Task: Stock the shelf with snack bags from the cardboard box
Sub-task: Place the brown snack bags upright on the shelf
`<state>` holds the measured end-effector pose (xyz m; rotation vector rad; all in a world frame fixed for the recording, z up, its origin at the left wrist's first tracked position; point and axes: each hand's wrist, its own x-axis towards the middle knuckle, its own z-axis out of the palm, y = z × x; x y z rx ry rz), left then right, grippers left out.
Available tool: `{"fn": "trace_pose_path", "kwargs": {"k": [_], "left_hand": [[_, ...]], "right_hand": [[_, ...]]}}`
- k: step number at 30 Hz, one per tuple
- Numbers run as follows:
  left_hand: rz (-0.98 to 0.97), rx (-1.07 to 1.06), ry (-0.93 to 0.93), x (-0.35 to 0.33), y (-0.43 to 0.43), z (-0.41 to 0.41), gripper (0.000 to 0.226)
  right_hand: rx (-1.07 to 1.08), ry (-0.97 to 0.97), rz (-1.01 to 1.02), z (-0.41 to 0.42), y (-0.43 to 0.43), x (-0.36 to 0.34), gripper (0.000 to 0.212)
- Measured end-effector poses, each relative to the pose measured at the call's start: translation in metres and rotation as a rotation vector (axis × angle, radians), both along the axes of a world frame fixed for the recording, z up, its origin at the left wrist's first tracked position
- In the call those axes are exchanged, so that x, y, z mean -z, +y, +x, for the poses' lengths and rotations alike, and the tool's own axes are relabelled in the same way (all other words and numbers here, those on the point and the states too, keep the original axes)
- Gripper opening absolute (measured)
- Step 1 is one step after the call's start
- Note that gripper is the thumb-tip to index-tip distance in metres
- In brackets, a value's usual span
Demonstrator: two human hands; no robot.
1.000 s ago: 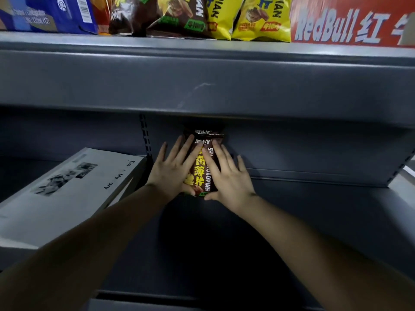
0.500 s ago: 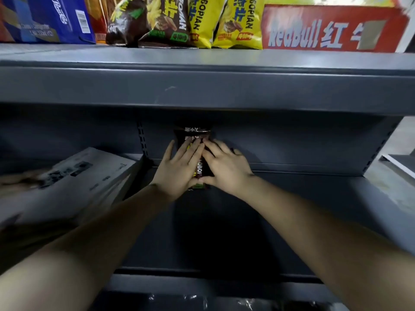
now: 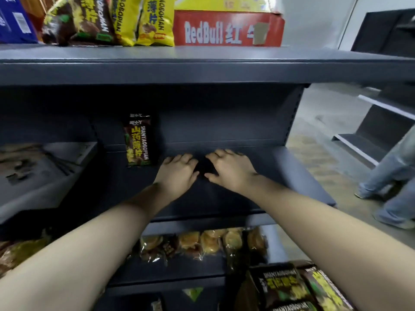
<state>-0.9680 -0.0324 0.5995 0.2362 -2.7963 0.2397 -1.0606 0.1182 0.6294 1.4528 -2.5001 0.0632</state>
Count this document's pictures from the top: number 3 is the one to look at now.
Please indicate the person's left hand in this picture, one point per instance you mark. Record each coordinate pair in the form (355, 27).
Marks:
(176, 178)

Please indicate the pile of brown snacks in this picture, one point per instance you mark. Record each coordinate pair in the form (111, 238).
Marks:
(285, 285)

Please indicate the white printed flat box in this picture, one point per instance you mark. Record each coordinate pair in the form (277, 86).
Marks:
(42, 178)

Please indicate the pile of wrapped pastries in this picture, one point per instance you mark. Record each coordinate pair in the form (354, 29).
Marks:
(207, 242)

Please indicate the orange wrapped snacks on shelf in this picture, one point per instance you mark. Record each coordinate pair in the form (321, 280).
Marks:
(22, 255)

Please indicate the yellow snack packet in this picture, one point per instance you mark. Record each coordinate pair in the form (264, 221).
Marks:
(124, 22)
(155, 22)

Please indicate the yellow-green flat packet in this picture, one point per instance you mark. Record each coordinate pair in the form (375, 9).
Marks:
(193, 293)

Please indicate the yellow printed carton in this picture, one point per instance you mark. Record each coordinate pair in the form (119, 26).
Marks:
(223, 3)

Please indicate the dark grey metal shelf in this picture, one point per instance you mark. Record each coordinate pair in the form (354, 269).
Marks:
(194, 71)

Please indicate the small white-brown packet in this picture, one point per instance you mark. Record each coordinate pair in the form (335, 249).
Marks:
(156, 304)

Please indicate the red carton with white lettering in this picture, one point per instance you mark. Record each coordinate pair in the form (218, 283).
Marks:
(227, 29)

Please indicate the person's right forearm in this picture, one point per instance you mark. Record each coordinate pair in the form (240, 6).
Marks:
(324, 236)

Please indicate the person's left forearm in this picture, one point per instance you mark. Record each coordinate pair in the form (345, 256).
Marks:
(81, 252)

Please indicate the brown cardboard box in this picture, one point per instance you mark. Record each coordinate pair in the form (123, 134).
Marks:
(243, 294)

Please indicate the blue drink carton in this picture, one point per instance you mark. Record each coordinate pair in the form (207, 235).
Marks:
(14, 22)

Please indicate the person's right hand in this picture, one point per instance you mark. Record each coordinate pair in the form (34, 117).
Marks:
(233, 171)

